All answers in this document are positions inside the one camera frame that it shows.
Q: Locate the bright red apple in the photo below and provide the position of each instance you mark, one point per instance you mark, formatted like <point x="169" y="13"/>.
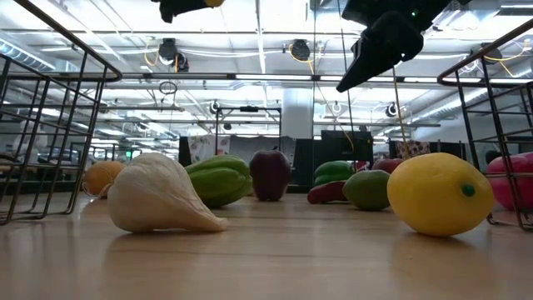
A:
<point x="387" y="165"/>

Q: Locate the yellow lemon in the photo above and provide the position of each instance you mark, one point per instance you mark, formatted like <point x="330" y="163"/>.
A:
<point x="437" y="196"/>
<point x="214" y="2"/>

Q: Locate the light floral cloth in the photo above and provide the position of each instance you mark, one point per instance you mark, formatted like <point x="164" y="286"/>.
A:
<point x="204" y="146"/>

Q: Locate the black monitor panel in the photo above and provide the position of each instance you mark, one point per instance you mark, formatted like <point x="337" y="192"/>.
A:
<point x="345" y="146"/>

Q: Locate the green bell pepper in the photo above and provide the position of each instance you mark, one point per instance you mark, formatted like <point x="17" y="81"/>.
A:
<point x="333" y="171"/>

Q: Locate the distant black rig frame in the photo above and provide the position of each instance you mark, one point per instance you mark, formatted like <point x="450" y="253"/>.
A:
<point x="248" y="109"/>

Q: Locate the dark floral cloth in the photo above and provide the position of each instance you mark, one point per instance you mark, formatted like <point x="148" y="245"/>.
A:
<point x="412" y="148"/>

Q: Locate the red chili pepper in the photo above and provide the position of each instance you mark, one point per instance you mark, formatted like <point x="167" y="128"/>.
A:
<point x="327" y="193"/>

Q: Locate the orange fruit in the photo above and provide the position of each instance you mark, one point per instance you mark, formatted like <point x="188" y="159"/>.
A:
<point x="100" y="177"/>

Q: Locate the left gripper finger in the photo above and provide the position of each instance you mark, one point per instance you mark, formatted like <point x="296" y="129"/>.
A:
<point x="193" y="4"/>

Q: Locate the green lime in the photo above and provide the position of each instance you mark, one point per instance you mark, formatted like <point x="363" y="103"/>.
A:
<point x="366" y="189"/>

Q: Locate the green chayote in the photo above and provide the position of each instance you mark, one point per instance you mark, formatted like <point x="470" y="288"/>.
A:
<point x="218" y="181"/>

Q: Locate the white garlic bulb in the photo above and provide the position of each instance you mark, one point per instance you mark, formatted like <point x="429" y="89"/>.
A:
<point x="154" y="196"/>

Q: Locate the white partition cloth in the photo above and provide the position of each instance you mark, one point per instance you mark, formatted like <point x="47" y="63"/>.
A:
<point x="241" y="146"/>

